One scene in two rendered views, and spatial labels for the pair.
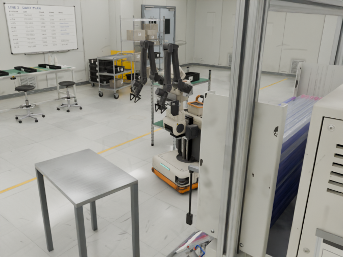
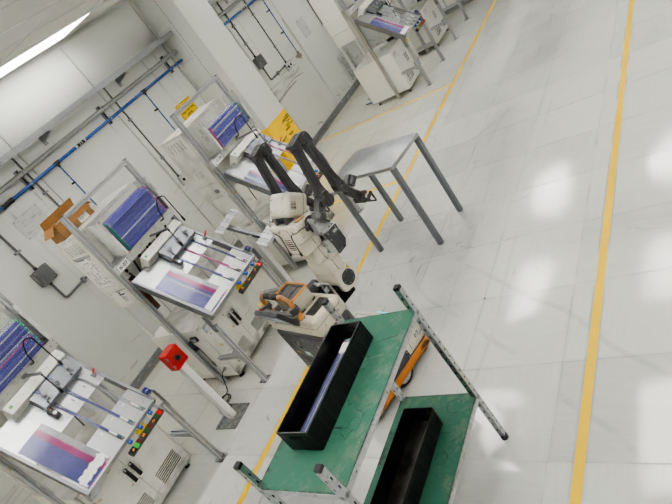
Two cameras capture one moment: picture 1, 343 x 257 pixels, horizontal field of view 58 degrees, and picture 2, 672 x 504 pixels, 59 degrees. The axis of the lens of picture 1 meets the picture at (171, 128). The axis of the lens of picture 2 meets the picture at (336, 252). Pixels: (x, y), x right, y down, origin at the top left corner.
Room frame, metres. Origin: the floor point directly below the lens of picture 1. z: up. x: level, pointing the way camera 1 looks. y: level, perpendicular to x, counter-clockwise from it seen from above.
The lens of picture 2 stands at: (6.55, 0.39, 2.42)
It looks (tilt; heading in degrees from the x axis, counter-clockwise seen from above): 25 degrees down; 186
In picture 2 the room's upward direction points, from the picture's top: 37 degrees counter-clockwise
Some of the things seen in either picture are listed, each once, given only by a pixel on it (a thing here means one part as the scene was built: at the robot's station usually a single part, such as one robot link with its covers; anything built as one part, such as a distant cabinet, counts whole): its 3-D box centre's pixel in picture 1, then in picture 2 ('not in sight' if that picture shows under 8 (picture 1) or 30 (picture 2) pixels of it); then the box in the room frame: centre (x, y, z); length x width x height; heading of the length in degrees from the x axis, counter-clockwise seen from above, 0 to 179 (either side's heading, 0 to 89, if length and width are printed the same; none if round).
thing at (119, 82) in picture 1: (116, 82); not in sight; (7.56, 1.38, 0.30); 0.30 x 0.23 x 0.18; 160
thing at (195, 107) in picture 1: (197, 108); (293, 297); (3.40, -0.30, 0.87); 0.23 x 0.15 x 0.11; 35
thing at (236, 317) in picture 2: not in sight; (217, 328); (1.90, -1.33, 0.31); 0.70 x 0.65 x 0.62; 142
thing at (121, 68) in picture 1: (115, 69); not in sight; (7.54, 1.39, 0.63); 0.40 x 0.30 x 0.14; 156
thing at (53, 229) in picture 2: not in sight; (79, 208); (1.83, -1.50, 1.82); 0.68 x 0.30 x 0.20; 142
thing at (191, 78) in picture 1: (184, 78); (327, 382); (4.52, -0.17, 1.01); 0.57 x 0.17 x 0.11; 142
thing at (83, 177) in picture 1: (88, 217); (396, 195); (1.97, 0.62, 0.40); 0.70 x 0.45 x 0.80; 42
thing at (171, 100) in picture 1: (168, 102); (321, 236); (3.17, 0.04, 0.99); 0.28 x 0.16 x 0.22; 35
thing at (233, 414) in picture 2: not in sight; (200, 384); (2.75, -1.41, 0.39); 0.24 x 0.24 x 0.78; 52
